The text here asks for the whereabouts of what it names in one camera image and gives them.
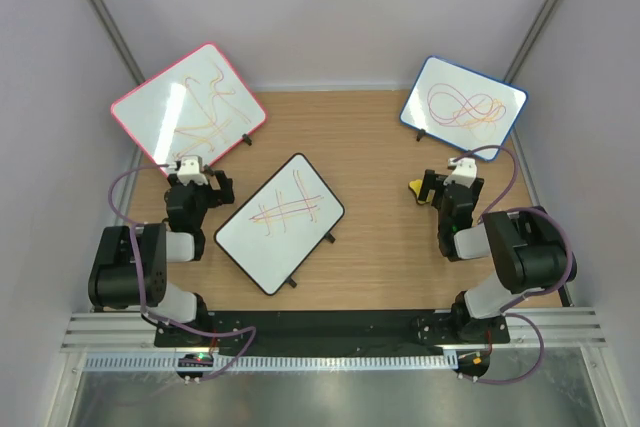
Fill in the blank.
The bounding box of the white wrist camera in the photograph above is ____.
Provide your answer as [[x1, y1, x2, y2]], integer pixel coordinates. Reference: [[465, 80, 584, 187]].
[[443, 157, 477, 188], [167, 155, 209, 186]]

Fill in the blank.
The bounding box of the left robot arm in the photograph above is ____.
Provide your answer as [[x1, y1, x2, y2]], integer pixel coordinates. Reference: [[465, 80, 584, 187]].
[[88, 168, 235, 347]]

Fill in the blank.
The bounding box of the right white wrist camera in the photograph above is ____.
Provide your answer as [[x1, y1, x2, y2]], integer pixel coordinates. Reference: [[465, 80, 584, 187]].
[[443, 157, 477, 188]]

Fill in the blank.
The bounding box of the pink framed whiteboard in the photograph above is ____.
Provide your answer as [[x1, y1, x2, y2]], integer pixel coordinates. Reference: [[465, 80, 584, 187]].
[[111, 43, 267, 165]]

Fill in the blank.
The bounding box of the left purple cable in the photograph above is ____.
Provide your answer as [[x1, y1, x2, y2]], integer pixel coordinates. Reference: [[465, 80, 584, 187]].
[[108, 162, 258, 382]]

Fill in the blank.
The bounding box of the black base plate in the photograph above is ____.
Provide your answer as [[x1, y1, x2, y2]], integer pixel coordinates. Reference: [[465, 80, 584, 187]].
[[152, 307, 512, 348]]

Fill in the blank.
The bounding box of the yellow black whiteboard eraser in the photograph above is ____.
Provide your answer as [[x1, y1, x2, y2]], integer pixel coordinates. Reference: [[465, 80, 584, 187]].
[[408, 179, 430, 205]]

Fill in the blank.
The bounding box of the blue framed whiteboard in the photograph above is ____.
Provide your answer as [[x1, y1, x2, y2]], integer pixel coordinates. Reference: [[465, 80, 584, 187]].
[[399, 56, 529, 162]]

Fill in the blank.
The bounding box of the black framed whiteboard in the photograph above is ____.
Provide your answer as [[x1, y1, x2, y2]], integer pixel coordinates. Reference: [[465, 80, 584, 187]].
[[214, 153, 345, 296]]

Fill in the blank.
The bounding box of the slotted cable duct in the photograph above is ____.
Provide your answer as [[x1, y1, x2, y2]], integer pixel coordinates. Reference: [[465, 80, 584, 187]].
[[83, 351, 458, 374]]

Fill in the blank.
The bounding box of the aluminium frame rail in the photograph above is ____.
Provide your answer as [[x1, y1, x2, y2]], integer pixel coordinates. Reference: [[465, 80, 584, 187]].
[[62, 307, 607, 351]]

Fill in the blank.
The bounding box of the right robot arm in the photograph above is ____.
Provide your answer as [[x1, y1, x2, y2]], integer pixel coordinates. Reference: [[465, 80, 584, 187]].
[[409, 168, 577, 343]]

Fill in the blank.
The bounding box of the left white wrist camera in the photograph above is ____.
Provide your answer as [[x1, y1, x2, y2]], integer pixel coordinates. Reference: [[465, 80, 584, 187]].
[[167, 155, 209, 186]]

